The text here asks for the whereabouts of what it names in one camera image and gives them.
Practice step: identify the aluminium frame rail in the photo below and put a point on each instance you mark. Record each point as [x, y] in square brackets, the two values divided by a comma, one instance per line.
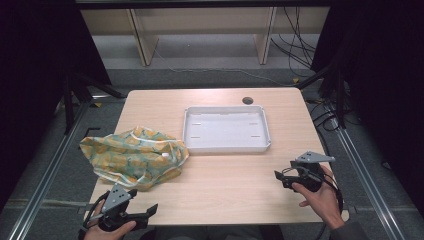
[366, 180]
[43, 181]

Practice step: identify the light wooden shelf unit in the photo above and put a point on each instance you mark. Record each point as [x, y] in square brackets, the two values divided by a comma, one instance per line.
[206, 23]

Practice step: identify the person's left hand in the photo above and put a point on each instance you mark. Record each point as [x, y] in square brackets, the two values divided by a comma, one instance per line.
[111, 235]

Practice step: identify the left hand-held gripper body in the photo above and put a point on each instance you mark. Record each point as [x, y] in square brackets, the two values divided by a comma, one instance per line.
[116, 200]

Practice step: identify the black metal stand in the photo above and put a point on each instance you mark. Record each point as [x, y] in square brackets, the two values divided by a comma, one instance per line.
[333, 90]
[75, 96]

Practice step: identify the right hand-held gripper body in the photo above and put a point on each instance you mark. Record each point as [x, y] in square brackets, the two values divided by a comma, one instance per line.
[308, 173]

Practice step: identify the black curtain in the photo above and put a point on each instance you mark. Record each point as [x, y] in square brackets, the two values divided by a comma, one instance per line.
[383, 83]
[36, 83]

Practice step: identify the white plastic tray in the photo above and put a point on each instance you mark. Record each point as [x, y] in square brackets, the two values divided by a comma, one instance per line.
[226, 131]

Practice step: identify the lemon print cloth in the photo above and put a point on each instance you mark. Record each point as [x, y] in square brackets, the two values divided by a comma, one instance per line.
[133, 156]

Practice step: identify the person's right hand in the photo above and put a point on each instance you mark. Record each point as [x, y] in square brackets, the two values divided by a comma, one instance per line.
[321, 203]

